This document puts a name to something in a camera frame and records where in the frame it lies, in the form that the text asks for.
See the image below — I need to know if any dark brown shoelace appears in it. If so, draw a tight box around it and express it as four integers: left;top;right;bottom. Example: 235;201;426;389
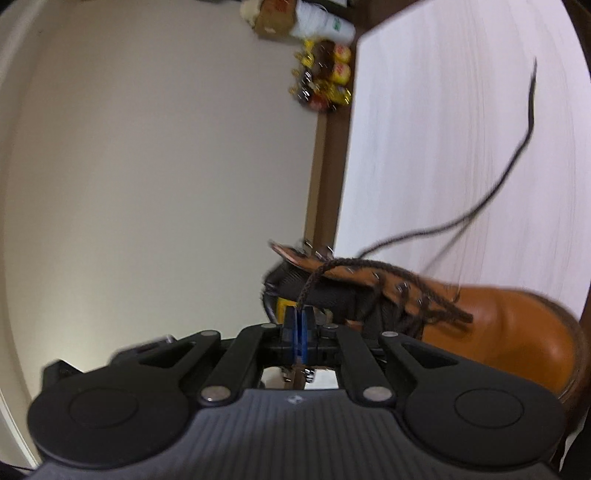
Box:
287;57;539;384

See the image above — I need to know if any brown leather boot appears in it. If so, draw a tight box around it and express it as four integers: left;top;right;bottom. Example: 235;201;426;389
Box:
263;242;590;411

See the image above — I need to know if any pack of yellow bottles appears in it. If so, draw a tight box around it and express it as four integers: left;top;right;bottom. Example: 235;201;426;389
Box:
290;39;353;113

